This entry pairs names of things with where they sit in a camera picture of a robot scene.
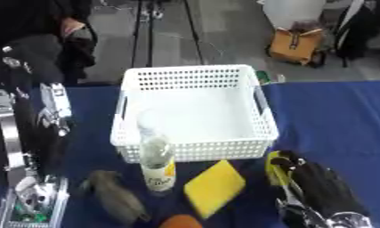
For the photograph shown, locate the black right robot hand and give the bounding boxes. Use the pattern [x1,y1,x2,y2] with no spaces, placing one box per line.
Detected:
[269,150,372,217]

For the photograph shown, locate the yellow green object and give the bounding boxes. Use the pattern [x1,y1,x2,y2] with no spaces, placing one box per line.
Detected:
[264,151,295,192]

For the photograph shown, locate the yellow sponge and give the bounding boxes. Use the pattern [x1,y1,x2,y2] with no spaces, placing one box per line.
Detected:
[183,159,247,220]

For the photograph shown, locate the small green object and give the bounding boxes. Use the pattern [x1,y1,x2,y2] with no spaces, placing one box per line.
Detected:
[255,69,272,86]

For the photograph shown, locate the tan bag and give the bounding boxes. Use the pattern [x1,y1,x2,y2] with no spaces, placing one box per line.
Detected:
[265,26,327,67]

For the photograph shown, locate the orange ball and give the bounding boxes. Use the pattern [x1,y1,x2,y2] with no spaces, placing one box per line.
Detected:
[157,214,206,228]

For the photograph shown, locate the white perforated plastic basket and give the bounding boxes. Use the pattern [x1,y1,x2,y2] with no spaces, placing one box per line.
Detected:
[109,64,282,164]

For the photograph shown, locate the clear bottle with yellow label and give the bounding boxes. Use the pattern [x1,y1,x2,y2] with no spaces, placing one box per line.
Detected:
[134,109,179,193]

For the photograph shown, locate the grey soft toy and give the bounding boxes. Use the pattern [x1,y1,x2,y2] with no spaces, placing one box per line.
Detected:
[78,169,152,225]

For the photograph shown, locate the black tripod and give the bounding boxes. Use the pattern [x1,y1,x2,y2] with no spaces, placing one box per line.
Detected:
[128,0,208,69]

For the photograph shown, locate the person's hand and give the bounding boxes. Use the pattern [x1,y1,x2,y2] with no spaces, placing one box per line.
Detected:
[59,17,89,39]

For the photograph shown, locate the person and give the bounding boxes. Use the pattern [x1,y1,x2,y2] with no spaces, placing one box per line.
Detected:
[0,0,100,87]

